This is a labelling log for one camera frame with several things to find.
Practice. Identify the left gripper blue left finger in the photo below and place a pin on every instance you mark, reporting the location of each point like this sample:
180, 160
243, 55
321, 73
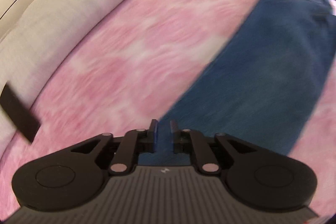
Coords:
153, 135

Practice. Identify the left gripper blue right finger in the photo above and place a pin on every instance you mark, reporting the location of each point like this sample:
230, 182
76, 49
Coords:
174, 128

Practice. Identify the blue denim jeans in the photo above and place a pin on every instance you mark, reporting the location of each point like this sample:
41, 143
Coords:
264, 84

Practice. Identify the pink rose blanket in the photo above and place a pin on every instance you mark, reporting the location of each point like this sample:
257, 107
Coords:
120, 73

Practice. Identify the black smartphone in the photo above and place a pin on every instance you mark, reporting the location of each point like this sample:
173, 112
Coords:
20, 116

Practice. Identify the white striped quilt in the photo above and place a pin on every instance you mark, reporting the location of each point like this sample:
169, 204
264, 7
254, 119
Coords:
26, 52

